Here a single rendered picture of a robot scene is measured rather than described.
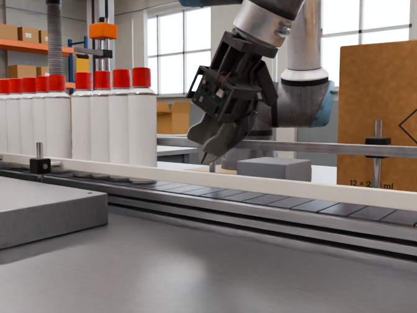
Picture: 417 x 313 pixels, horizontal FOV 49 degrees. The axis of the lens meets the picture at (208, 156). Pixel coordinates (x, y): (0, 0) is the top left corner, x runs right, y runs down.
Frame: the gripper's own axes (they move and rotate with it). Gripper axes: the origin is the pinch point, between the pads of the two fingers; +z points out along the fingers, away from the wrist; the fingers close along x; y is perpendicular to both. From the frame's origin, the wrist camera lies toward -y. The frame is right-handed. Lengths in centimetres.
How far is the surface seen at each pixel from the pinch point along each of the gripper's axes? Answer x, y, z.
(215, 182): 5.7, 4.5, 0.5
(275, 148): 8.6, -2.5, -6.9
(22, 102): -47, 3, 17
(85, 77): -32.1, 1.5, 2.5
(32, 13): -768, -449, 213
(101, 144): -21.1, 2.3, 10.9
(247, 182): 10.3, 4.5, -2.8
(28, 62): -722, -437, 293
